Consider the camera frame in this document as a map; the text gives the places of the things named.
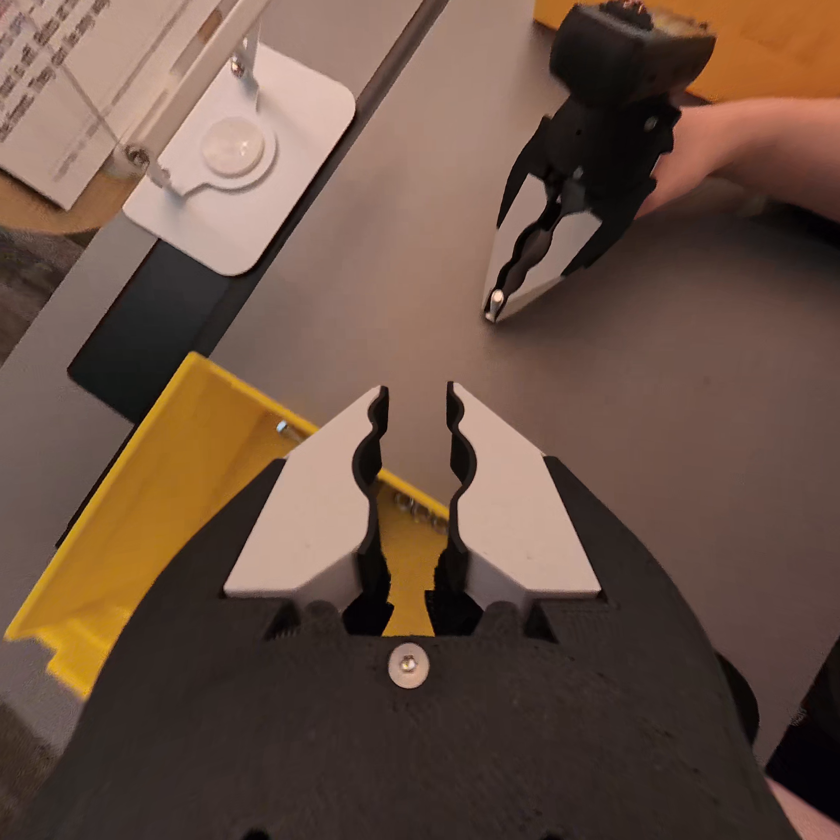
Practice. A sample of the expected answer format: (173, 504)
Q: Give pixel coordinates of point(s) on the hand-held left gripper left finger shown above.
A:
(308, 525)

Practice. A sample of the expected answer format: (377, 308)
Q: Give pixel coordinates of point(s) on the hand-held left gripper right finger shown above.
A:
(518, 525)

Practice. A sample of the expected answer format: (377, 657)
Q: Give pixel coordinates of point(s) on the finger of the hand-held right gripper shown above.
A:
(564, 249)
(508, 243)

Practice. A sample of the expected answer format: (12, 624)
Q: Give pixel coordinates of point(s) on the steel hex bolt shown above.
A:
(283, 428)
(496, 302)

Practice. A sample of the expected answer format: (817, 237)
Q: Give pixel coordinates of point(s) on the yellow plastic bin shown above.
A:
(164, 492)
(774, 52)

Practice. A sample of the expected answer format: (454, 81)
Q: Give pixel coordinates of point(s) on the person's right forearm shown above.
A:
(787, 157)

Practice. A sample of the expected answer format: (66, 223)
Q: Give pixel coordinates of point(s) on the cluster of steel nuts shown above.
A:
(420, 508)

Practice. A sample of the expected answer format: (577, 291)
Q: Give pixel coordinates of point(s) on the black desk panel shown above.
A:
(151, 328)

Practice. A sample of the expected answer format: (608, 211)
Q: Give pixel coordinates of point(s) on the printed instruction sheet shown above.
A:
(39, 98)

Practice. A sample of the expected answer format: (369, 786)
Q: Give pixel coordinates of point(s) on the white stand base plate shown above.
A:
(262, 197)

